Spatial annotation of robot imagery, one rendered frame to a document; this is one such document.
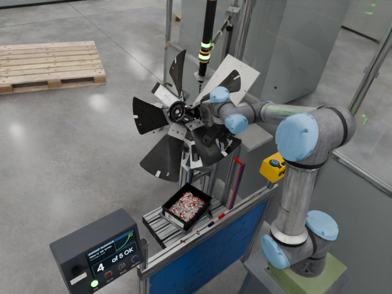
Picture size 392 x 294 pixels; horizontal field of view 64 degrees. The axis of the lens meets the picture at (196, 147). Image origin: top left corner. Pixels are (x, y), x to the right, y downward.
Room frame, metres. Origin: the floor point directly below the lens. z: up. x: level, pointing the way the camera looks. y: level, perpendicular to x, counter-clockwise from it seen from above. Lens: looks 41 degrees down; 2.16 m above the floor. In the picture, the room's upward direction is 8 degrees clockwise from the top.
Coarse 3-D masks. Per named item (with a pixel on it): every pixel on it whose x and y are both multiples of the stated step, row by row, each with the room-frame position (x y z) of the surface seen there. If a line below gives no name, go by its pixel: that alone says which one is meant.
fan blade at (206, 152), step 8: (200, 128) 1.26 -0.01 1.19; (208, 128) 1.26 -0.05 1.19; (192, 136) 1.20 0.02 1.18; (200, 136) 1.20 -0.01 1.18; (232, 136) 1.21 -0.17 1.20; (200, 144) 1.15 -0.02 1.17; (216, 144) 1.15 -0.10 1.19; (232, 144) 1.16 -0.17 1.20; (200, 152) 1.11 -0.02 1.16; (208, 152) 1.11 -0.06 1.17; (216, 152) 1.11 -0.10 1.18; (208, 160) 1.07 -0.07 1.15; (216, 160) 1.07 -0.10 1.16
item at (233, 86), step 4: (232, 72) 1.49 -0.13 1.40; (236, 72) 1.46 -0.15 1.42; (228, 76) 1.48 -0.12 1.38; (232, 76) 1.44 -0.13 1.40; (236, 76) 1.41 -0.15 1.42; (224, 80) 1.46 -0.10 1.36; (228, 80) 1.42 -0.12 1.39; (232, 80) 1.39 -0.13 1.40; (236, 80) 1.37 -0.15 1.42; (240, 80) 1.36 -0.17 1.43; (220, 84) 1.44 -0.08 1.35; (224, 84) 1.40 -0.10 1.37; (228, 84) 1.38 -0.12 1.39; (232, 84) 1.36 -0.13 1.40; (236, 84) 1.34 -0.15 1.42; (240, 84) 1.33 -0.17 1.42; (228, 88) 1.34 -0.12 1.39; (232, 88) 1.32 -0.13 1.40; (236, 88) 1.31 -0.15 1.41; (232, 92) 1.29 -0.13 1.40; (204, 96) 1.41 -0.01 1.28; (208, 96) 1.35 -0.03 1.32; (204, 100) 1.33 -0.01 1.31
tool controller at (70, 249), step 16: (96, 224) 0.60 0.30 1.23; (112, 224) 0.60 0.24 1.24; (128, 224) 0.60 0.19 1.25; (64, 240) 0.53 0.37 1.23; (80, 240) 0.53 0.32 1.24; (96, 240) 0.53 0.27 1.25; (112, 240) 0.54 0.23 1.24; (128, 240) 0.57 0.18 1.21; (64, 256) 0.47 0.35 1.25; (80, 256) 0.47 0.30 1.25; (96, 256) 0.50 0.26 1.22; (112, 256) 0.52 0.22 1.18; (128, 256) 0.55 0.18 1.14; (64, 272) 0.43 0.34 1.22; (80, 272) 0.45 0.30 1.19; (112, 272) 0.50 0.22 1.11; (80, 288) 0.43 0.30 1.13; (96, 288) 0.45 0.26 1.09
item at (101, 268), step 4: (104, 260) 0.50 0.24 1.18; (96, 264) 0.49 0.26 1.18; (100, 264) 0.49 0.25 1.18; (104, 264) 0.50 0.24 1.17; (92, 268) 0.47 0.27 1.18; (96, 268) 0.48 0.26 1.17; (100, 268) 0.49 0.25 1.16; (104, 268) 0.49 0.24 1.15; (108, 268) 0.50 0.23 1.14; (96, 272) 0.47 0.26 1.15; (100, 272) 0.48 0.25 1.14
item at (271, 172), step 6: (270, 156) 1.25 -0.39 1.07; (276, 156) 1.26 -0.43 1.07; (264, 162) 1.21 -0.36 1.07; (270, 162) 1.20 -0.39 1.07; (264, 168) 1.20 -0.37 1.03; (270, 168) 1.17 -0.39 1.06; (276, 168) 1.17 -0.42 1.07; (282, 168) 1.18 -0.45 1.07; (264, 174) 1.19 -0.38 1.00; (270, 174) 1.17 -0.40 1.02; (276, 174) 1.15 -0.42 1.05; (282, 174) 1.19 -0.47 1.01; (270, 180) 1.16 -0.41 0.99; (276, 180) 1.16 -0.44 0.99
